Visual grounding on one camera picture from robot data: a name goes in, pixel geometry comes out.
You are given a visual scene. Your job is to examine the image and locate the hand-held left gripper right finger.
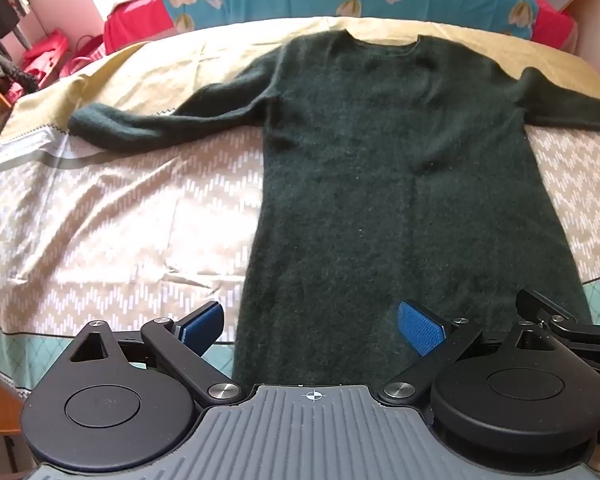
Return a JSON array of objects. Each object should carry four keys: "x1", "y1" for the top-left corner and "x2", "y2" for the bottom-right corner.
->
[{"x1": 380, "y1": 300, "x2": 556, "y2": 406}]

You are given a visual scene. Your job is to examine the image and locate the red clothes on shelf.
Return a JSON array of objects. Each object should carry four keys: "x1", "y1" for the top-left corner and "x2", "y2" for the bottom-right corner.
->
[{"x1": 21, "y1": 29, "x2": 68, "y2": 81}]

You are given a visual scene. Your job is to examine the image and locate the pink basket bag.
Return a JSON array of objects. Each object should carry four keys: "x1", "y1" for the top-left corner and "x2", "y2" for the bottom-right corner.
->
[{"x1": 59, "y1": 34, "x2": 106, "y2": 81}]

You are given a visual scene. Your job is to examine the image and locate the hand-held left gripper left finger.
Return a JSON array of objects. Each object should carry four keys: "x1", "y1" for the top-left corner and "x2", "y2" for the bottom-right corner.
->
[{"x1": 69, "y1": 301, "x2": 242, "y2": 407}]

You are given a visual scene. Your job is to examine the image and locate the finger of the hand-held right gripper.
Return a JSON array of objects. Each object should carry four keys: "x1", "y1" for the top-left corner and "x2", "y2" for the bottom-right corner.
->
[{"x1": 515, "y1": 287, "x2": 600, "y2": 377}]

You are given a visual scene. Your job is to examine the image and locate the patterned beige bed sheet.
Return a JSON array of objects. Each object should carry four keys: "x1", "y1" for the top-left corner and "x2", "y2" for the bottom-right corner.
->
[{"x1": 0, "y1": 14, "x2": 600, "y2": 392}]

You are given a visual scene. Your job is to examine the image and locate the dark green sweater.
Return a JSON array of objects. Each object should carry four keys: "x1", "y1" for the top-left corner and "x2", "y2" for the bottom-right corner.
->
[{"x1": 67, "y1": 29, "x2": 600, "y2": 391}]

